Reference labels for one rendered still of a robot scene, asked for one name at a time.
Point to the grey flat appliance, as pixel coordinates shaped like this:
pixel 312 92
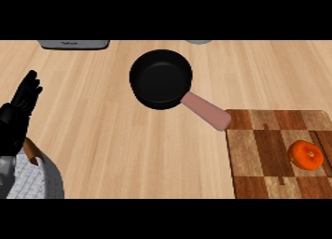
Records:
pixel 74 44

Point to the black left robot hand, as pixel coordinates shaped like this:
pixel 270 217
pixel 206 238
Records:
pixel 12 124

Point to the orange squash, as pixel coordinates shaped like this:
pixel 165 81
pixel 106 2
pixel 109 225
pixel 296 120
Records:
pixel 307 155

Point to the checkered wooden cutting board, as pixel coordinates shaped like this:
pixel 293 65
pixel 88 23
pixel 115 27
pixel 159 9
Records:
pixel 264 155

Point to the grey round object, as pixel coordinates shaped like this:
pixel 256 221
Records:
pixel 199 41

